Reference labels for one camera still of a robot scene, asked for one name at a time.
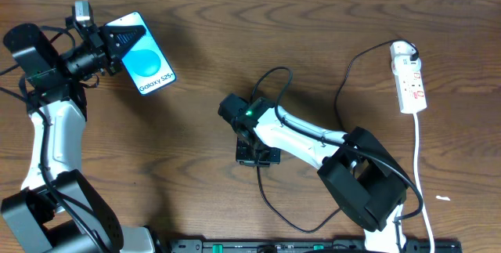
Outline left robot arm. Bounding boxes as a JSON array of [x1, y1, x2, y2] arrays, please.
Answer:
[[1, 13, 162, 252]]

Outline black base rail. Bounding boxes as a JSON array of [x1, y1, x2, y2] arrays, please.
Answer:
[[153, 232, 463, 253]]

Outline small white paper scrap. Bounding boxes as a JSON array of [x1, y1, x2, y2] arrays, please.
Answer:
[[435, 195, 451, 201]]

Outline black charger cable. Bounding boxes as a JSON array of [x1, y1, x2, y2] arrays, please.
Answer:
[[255, 38, 420, 234]]

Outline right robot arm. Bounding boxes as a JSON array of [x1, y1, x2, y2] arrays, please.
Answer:
[[218, 94, 409, 252]]

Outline black left camera cable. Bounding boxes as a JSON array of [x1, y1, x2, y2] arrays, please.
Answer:
[[0, 25, 114, 253]]

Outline white power strip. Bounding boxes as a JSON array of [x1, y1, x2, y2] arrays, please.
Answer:
[[390, 41, 427, 114]]

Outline blue Galaxy smartphone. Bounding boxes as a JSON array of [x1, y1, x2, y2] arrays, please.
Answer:
[[106, 12, 177, 96]]

